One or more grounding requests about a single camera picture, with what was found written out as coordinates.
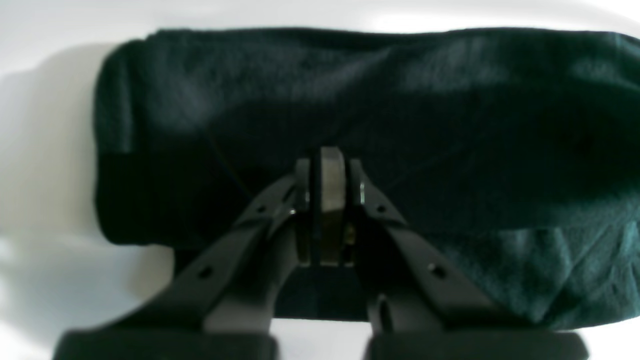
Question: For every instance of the black T-shirt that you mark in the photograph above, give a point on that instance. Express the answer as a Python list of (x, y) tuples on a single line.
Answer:
[(515, 151)]

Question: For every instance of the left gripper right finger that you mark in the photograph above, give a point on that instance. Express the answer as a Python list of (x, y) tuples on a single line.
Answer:
[(419, 305)]

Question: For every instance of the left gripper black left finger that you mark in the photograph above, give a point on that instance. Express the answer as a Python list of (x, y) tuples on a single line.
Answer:
[(220, 306)]

